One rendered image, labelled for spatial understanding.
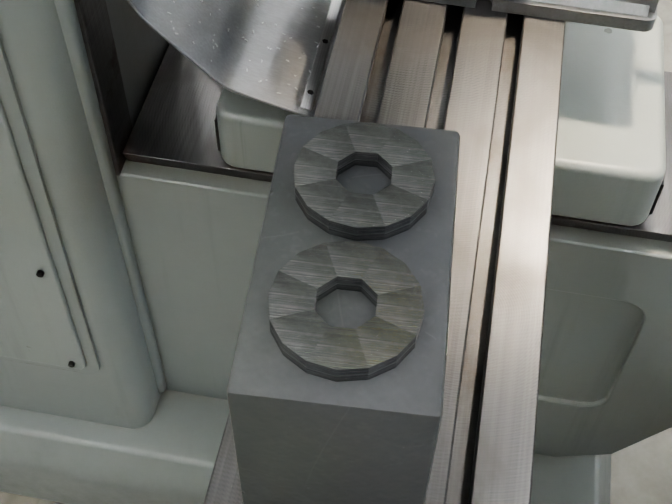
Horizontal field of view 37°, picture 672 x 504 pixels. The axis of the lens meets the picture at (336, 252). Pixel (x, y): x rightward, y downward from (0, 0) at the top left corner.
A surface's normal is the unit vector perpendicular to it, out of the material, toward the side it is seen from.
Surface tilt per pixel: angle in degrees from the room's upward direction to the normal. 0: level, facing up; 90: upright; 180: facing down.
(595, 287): 90
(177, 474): 68
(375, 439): 90
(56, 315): 88
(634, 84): 0
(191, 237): 90
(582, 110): 0
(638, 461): 0
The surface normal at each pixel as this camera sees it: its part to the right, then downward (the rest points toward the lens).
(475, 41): 0.01, -0.61
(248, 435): -0.12, 0.79
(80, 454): -0.17, 0.49
